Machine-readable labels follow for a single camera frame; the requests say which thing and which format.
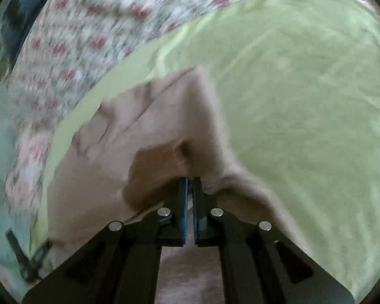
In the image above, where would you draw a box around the teal floral quilt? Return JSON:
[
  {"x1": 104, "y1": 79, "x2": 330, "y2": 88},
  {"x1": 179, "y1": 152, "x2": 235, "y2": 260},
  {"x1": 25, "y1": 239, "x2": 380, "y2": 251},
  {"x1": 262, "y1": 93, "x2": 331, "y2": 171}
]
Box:
[{"x1": 0, "y1": 89, "x2": 51, "y2": 301}]

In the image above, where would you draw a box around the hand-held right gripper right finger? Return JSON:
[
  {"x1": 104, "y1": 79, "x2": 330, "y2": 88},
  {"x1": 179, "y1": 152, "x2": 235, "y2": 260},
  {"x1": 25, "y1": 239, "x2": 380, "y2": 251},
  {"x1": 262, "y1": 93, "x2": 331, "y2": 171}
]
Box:
[{"x1": 193, "y1": 177, "x2": 355, "y2": 304}]

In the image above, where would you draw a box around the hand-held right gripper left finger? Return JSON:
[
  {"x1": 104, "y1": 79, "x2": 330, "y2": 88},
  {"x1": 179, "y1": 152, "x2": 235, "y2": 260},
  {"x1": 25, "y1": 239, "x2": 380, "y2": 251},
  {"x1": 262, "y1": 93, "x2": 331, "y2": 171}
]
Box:
[{"x1": 22, "y1": 177, "x2": 189, "y2": 304}]

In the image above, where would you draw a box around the floral patterned blanket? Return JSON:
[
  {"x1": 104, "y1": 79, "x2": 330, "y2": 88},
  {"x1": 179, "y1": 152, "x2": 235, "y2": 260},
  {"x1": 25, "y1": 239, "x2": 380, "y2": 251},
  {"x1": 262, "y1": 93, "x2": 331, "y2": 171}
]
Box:
[{"x1": 3, "y1": 0, "x2": 368, "y2": 216}]

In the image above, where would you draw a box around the beige knit garment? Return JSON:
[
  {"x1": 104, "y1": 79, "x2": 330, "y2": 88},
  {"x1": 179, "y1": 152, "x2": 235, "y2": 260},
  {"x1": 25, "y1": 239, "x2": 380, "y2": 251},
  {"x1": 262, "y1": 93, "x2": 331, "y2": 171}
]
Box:
[{"x1": 43, "y1": 65, "x2": 308, "y2": 304}]

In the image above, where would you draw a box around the light green bed sheet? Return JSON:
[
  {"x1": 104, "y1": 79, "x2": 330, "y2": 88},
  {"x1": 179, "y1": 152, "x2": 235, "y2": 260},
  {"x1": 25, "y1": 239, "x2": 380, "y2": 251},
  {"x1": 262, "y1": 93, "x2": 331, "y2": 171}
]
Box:
[{"x1": 28, "y1": 0, "x2": 380, "y2": 301}]

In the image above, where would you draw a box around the dark blue cloth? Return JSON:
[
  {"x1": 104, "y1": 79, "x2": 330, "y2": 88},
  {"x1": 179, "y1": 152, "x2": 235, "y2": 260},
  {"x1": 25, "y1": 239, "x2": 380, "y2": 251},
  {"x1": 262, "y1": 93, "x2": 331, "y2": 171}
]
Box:
[{"x1": 2, "y1": 0, "x2": 80, "y2": 67}]

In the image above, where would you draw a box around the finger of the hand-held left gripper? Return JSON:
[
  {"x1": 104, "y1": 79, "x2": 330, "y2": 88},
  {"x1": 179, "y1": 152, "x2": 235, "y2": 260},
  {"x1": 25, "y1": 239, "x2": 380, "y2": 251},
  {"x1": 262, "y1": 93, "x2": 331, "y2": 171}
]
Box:
[{"x1": 6, "y1": 229, "x2": 53, "y2": 283}]

